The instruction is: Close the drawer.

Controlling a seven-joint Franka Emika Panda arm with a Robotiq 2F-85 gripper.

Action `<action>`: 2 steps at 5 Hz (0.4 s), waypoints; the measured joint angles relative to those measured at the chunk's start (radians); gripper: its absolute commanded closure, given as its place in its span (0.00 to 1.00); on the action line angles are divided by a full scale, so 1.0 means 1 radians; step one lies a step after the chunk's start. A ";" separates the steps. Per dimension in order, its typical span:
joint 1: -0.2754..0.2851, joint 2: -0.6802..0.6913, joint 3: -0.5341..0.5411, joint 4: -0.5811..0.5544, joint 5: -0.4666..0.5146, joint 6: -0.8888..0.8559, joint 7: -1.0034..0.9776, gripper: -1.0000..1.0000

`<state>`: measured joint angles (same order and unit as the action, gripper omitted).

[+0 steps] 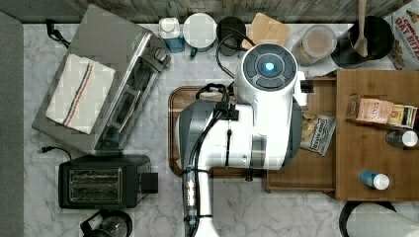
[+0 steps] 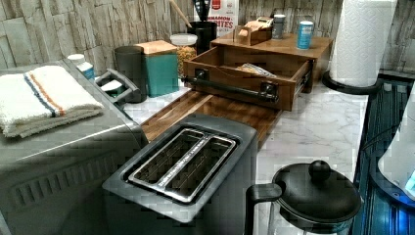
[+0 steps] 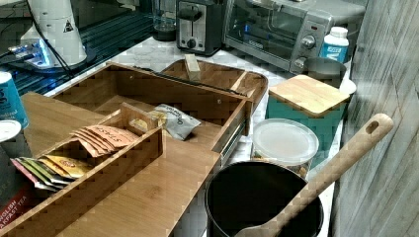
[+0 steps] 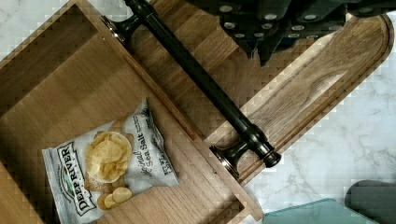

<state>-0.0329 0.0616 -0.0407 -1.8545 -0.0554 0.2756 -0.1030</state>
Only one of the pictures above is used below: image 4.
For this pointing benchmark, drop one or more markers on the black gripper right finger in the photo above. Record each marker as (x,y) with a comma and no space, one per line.
(294,19)

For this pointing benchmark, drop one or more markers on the Deep River chips bag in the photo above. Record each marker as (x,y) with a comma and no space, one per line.
(100,169)

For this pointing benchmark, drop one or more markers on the wooden drawer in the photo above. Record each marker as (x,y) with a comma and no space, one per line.
(71,76)

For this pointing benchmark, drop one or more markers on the black drawer handle bar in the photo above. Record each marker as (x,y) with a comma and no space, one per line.
(251,136)

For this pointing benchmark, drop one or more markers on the grey metal cup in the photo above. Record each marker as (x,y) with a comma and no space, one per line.
(373,199)

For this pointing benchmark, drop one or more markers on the teal canister with wooden lid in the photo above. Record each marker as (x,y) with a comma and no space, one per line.
(326,211)

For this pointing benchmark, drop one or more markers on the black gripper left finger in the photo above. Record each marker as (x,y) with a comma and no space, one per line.
(255,25)

